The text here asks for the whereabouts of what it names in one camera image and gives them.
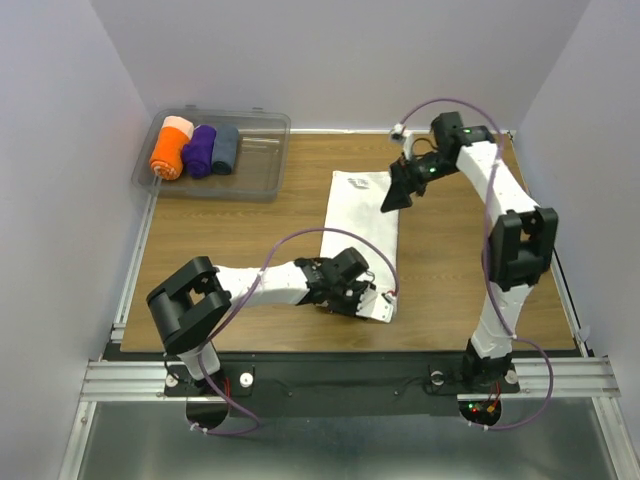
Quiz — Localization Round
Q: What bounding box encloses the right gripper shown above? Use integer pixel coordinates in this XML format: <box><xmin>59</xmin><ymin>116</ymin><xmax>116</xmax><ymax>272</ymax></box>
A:
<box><xmin>379</xmin><ymin>151</ymin><xmax>458</xmax><ymax>214</ymax></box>

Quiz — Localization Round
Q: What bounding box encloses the white towel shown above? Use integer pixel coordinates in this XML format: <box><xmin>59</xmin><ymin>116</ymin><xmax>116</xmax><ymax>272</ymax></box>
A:
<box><xmin>320</xmin><ymin>171</ymin><xmax>399</xmax><ymax>297</ymax></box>

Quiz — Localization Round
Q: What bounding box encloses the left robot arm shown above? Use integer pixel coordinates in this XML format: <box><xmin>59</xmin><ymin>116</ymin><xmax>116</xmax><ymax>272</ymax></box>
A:
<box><xmin>146</xmin><ymin>247</ymin><xmax>378</xmax><ymax>394</ymax></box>

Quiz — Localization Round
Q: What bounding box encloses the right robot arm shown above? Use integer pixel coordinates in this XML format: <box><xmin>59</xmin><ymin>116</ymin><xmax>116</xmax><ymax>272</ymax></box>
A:
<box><xmin>381</xmin><ymin>112</ymin><xmax>559</xmax><ymax>390</ymax></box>

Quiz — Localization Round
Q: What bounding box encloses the clear plastic bin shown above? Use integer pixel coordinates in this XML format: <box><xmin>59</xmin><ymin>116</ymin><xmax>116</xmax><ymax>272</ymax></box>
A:
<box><xmin>131</xmin><ymin>105</ymin><xmax>290</xmax><ymax>202</ymax></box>

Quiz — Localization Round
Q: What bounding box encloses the grey rolled towel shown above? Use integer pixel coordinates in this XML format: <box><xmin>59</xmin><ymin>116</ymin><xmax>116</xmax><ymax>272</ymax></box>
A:
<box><xmin>211</xmin><ymin>124</ymin><xmax>239</xmax><ymax>175</ymax></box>

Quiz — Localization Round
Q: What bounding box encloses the purple rolled towel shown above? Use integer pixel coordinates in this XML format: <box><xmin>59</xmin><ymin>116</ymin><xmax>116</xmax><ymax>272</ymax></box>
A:
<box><xmin>181</xmin><ymin>125</ymin><xmax>217</xmax><ymax>179</ymax></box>

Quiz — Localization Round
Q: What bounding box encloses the orange rolled towel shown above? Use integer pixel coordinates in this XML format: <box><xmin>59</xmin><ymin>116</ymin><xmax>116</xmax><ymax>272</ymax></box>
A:
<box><xmin>149</xmin><ymin>115</ymin><xmax>195</xmax><ymax>181</ymax></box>

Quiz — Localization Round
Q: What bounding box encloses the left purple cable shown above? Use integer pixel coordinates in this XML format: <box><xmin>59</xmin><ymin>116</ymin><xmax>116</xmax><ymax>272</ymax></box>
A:
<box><xmin>188</xmin><ymin>227</ymin><xmax>400</xmax><ymax>437</ymax></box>

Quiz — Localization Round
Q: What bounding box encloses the purple cable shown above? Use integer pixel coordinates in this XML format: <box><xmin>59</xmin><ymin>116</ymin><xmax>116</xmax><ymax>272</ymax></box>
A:
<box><xmin>392</xmin><ymin>97</ymin><xmax>555</xmax><ymax>432</ymax></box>
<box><xmin>188</xmin><ymin>227</ymin><xmax>400</xmax><ymax>437</ymax></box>

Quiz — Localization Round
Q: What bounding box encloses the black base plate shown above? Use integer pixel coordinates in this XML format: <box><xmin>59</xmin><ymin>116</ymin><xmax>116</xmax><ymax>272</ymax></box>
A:
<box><xmin>165</xmin><ymin>351</ymin><xmax>520</xmax><ymax>419</ymax></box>

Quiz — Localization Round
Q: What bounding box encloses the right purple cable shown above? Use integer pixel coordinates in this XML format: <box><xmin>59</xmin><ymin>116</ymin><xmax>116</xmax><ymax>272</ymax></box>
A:
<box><xmin>392</xmin><ymin>97</ymin><xmax>555</xmax><ymax>432</ymax></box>

